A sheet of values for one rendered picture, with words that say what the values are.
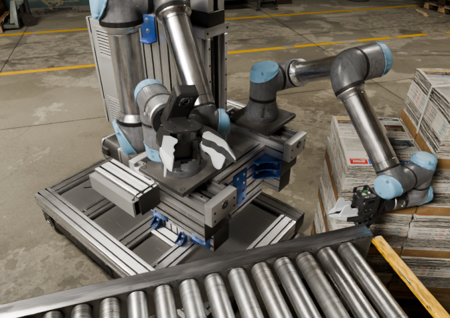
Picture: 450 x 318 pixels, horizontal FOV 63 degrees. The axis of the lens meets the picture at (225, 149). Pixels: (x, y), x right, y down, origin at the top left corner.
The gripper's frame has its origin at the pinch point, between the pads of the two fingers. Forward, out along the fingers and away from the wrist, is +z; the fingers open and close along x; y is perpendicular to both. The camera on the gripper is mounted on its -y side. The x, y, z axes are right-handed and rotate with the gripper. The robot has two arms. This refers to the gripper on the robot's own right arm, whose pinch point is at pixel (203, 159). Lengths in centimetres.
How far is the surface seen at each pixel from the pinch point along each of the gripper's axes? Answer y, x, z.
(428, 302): 35, -52, 20
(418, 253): 70, -108, -13
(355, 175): 36, -75, -29
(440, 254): 69, -116, -9
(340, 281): 39, -39, 5
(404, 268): 34, -54, 11
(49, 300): 48, 27, -19
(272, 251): 40, -29, -10
